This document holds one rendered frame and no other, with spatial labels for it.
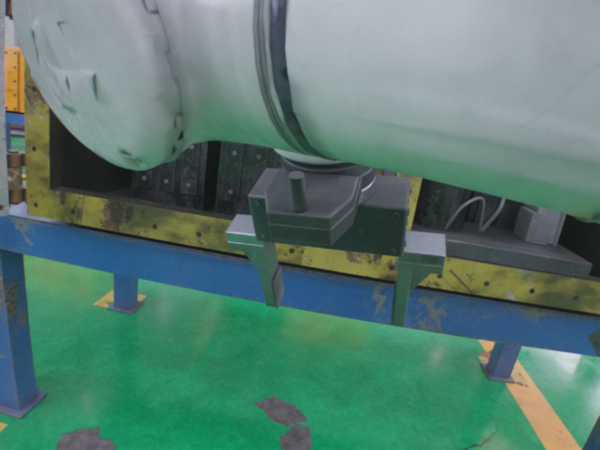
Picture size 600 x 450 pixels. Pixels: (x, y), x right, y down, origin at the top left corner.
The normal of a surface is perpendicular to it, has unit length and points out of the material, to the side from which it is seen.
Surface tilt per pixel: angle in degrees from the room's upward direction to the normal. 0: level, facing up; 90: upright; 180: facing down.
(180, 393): 0
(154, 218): 90
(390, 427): 0
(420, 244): 25
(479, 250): 90
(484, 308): 90
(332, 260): 90
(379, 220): 114
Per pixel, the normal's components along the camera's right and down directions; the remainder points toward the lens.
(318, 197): -0.08, -0.80
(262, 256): -0.26, 0.60
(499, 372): -0.11, 0.25
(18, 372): 0.98, 0.17
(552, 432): 0.14, -0.95
